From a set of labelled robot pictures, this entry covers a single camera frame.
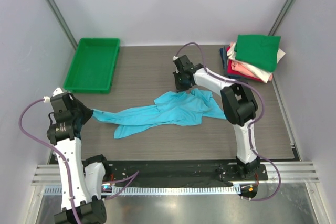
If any light blue t shirt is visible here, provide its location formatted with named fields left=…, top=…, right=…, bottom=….
left=92, top=88, right=226, bottom=139

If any folded cream t shirt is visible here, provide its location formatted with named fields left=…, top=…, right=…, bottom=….
left=227, top=42, right=285, bottom=83

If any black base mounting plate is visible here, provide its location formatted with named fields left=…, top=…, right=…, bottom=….
left=103, top=160, right=268, bottom=188

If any aluminium frame rail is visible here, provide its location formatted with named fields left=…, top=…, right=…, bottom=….
left=31, top=161, right=319, bottom=186

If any folded red t shirt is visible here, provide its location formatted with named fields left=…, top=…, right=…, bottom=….
left=224, top=46, right=262, bottom=83

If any folded green t shirt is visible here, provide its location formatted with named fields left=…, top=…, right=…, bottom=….
left=235, top=35, right=281, bottom=72

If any folded pink t shirt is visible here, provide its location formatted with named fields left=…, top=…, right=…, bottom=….
left=231, top=61, right=257, bottom=78

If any left aluminium corner post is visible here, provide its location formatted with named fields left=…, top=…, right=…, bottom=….
left=45, top=0, right=78, bottom=50

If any slotted grey cable duct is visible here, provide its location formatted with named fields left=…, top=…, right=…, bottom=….
left=44, top=184, right=241, bottom=197

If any folded navy t shirt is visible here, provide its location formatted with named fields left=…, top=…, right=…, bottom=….
left=219, top=47, right=245, bottom=79

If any green plastic tray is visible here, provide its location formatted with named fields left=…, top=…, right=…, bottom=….
left=63, top=38, right=120, bottom=94

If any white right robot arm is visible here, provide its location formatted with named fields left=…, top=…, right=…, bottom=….
left=173, top=55, right=260, bottom=180

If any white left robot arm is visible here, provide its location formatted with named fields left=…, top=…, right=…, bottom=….
left=47, top=88, right=111, bottom=223

